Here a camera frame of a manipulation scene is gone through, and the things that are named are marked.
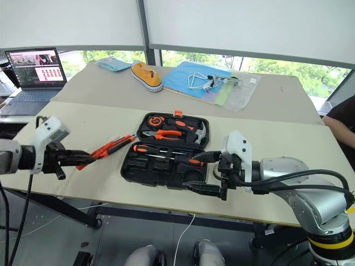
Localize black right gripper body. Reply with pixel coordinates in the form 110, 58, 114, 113
213, 153, 246, 201

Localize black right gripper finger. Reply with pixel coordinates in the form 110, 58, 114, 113
182, 180, 224, 198
191, 150, 223, 165

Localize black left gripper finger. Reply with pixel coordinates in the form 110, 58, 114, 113
59, 157, 95, 167
59, 149, 91, 160

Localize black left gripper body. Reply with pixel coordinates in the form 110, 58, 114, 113
40, 142, 68, 181

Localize orange black screwdriver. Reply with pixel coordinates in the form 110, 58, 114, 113
90, 134, 137, 159
75, 135, 131, 171

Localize black plastic tool case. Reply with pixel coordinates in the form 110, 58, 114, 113
120, 110, 211, 191

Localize steel claw hammer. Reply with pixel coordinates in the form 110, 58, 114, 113
182, 121, 209, 145

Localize light green sheet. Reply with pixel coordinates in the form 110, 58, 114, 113
213, 82, 234, 106

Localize orange black tape measure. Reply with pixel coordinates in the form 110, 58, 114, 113
147, 115, 166, 129

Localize grey rounded robot knee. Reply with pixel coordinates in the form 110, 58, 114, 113
124, 244, 168, 266
192, 239, 226, 266

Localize beige covered rear table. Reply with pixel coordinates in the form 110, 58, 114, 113
49, 60, 325, 126

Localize clear plastic bag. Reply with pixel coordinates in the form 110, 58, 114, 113
212, 70, 262, 112

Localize open grey laptop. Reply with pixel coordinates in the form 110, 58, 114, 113
0, 47, 68, 116

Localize blue paper folder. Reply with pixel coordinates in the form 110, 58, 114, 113
161, 61, 232, 98

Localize light blue packet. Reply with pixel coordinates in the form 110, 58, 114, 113
94, 57, 133, 73

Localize yellow canvas shoe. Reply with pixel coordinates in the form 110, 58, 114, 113
130, 62, 164, 93

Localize person in dark shirt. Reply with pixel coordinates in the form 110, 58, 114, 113
321, 95, 355, 156

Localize white roller blind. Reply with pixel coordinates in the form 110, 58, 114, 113
143, 0, 355, 69
0, 0, 147, 50

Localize grey window pillar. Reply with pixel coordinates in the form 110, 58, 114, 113
136, 0, 163, 67

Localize orange handled long screwdriver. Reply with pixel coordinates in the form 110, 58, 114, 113
133, 144, 187, 156
148, 153, 206, 167

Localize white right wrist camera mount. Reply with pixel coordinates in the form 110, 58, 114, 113
221, 130, 253, 192

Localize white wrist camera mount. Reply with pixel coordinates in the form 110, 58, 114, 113
29, 116, 70, 175
221, 130, 253, 192

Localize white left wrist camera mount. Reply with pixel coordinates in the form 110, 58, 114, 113
29, 116, 70, 175

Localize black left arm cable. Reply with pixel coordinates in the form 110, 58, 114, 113
0, 115, 48, 266

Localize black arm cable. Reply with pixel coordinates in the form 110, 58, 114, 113
0, 115, 48, 266
229, 168, 355, 206

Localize orange handled pliers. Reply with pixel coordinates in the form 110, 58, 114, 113
142, 129, 183, 141

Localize thin white floor cable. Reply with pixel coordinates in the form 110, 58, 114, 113
171, 213, 196, 266

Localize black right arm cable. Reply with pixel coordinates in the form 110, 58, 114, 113
229, 168, 355, 206

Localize white coiled cable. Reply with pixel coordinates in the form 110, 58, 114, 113
187, 71, 215, 91

